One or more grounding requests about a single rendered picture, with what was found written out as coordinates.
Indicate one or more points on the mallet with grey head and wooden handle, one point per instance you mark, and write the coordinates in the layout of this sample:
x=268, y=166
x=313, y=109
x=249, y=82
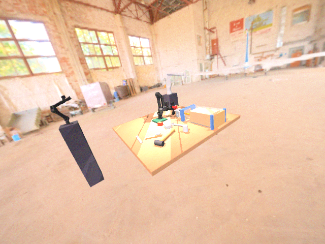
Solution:
x=161, y=142

